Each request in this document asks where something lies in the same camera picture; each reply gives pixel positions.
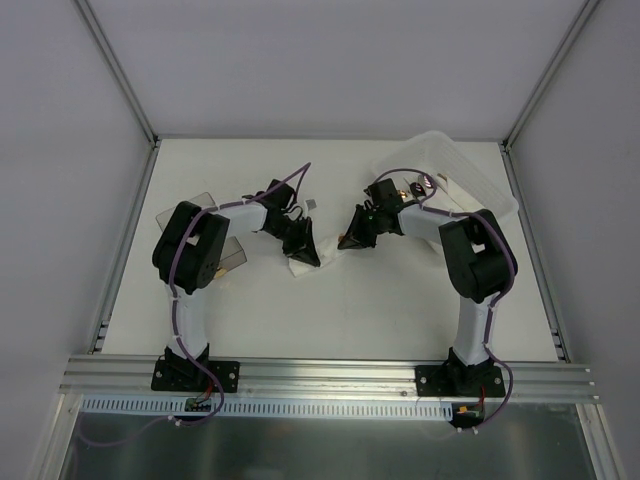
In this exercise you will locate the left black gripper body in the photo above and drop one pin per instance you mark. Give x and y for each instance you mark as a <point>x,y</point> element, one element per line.
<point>296,236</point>

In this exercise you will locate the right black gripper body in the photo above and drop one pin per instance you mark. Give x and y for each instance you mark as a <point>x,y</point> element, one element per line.
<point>364,230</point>

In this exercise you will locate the white paper napkin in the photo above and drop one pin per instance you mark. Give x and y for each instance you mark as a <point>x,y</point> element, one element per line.
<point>328,253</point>

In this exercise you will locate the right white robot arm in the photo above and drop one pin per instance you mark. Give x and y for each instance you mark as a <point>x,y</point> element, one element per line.
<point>480,265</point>

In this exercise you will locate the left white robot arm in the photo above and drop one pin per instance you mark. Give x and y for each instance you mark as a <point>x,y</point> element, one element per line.
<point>189,254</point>

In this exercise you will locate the rolled napkin bundle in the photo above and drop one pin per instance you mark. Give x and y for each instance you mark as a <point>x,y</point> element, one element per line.
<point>442,193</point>

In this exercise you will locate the white plastic basket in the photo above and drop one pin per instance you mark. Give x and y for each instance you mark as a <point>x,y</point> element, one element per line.
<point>435,153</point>

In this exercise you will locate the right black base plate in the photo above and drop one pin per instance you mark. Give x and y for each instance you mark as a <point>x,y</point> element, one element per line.
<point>452,380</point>

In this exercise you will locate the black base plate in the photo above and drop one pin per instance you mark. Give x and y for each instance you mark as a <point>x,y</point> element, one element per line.
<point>452,380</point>
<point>225,375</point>

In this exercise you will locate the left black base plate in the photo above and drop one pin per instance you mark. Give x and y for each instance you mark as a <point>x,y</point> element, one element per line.
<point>225,375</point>

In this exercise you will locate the aluminium mounting rail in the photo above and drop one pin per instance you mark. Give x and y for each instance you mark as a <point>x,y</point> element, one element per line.
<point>536,382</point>

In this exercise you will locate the left aluminium frame post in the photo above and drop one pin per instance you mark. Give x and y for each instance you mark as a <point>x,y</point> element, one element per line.
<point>109,56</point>

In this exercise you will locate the aluminium frame post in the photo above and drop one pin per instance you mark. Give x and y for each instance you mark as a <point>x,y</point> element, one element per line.
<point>109,56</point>
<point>561,52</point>

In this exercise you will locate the white slotted cable duct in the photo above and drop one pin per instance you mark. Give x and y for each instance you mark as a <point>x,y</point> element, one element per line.
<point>269,408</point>

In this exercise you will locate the right aluminium frame post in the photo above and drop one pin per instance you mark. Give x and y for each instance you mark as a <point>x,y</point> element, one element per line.
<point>561,52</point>

